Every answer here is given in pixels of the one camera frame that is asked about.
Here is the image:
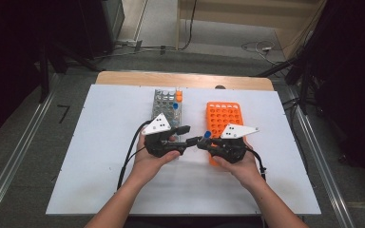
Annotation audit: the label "metal floor rail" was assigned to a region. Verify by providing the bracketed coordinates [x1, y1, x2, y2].
[283, 85, 356, 228]
[0, 73, 62, 228]

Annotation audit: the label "white coiled cable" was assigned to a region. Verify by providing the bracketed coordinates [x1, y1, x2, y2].
[240, 40, 281, 67]

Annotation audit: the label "right hand-held gripper black cable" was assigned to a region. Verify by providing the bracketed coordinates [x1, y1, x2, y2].
[244, 146, 267, 182]

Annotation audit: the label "wooden table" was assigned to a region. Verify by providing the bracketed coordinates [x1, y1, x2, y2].
[94, 70, 275, 92]

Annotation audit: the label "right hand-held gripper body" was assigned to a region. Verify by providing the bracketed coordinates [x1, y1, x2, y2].
[202, 123, 261, 165]

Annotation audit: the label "dark cabinet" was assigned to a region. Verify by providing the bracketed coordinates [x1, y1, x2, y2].
[75, 0, 126, 61]

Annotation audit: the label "silver metal test tube rack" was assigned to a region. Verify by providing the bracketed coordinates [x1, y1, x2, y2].
[150, 88, 183, 143]

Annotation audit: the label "black floor cables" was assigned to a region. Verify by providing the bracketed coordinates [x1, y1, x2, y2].
[280, 96, 303, 132]

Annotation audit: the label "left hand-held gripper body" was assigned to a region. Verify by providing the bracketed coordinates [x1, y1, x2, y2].
[141, 112, 188, 159]

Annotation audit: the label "person's right hand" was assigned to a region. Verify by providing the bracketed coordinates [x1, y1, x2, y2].
[211, 141, 266, 192]

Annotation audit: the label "grey floor cables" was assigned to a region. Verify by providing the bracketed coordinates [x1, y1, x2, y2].
[93, 38, 179, 61]

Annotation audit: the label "black metal stand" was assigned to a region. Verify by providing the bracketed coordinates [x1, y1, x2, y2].
[255, 47, 319, 116]
[36, 41, 104, 104]

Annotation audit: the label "hand-held gripper black cable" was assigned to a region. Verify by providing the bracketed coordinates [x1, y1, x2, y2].
[244, 146, 267, 182]
[116, 120, 154, 191]

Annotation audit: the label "black curtain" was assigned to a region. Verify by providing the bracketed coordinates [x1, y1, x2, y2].
[0, 0, 88, 150]
[310, 0, 365, 194]

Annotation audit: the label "person's left hand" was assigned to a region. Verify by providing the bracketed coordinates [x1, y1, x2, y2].
[129, 134, 183, 187]

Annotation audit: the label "orange plastic test tube rack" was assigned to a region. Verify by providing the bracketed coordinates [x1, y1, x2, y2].
[205, 101, 249, 167]

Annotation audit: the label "person's dark clothing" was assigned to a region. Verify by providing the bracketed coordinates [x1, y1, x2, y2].
[123, 216, 265, 228]

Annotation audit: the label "white board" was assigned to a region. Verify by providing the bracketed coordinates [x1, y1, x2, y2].
[46, 84, 321, 217]

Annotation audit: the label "left hand-held gripper black cable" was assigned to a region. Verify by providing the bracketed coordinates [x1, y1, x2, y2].
[116, 120, 154, 191]

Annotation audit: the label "black hanging cable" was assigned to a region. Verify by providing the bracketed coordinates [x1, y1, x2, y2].
[180, 0, 199, 51]

